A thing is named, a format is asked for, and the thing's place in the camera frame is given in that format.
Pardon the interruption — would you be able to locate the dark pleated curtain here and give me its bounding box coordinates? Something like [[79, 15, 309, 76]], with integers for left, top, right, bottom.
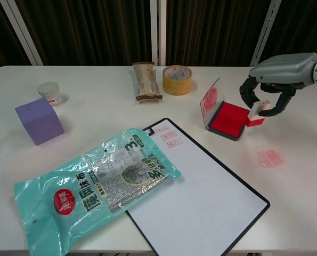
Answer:
[[0, 0, 317, 72]]

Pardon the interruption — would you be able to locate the right grey-black robot hand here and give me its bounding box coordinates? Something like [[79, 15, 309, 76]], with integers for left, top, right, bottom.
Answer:
[[239, 52, 317, 118]]

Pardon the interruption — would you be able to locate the small red stamp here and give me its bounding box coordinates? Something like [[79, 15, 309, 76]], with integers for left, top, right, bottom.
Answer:
[[246, 99, 271, 127]]

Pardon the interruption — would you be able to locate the yellow tape roll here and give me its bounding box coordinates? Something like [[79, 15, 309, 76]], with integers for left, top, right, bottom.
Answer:
[[162, 65, 193, 95]]

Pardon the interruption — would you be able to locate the purple cube block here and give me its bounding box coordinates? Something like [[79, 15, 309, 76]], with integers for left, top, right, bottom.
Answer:
[[14, 97, 65, 146]]

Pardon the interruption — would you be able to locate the red ink pad clear lid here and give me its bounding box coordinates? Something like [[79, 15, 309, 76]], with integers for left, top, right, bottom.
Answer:
[[200, 77, 251, 141]]

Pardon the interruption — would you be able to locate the white upright frame post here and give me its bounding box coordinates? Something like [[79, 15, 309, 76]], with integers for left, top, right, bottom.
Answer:
[[149, 0, 166, 67]]

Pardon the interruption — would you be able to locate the white slanted frame post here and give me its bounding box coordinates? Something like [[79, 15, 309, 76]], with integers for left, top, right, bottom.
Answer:
[[250, 0, 283, 67], [0, 0, 44, 66]]

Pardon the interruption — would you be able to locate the small white jar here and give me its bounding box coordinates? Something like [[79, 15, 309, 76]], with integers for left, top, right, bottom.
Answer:
[[37, 82, 63, 107]]

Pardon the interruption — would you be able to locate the white board black frame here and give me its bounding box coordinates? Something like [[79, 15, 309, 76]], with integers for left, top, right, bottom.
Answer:
[[126, 117, 271, 256]]

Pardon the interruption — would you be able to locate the teal cleaning cloth package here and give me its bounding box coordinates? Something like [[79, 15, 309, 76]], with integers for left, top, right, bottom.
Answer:
[[13, 127, 182, 256]]

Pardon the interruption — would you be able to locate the brown wrapped snack bar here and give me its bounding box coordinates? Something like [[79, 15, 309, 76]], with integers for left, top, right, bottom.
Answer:
[[132, 62, 164, 102]]

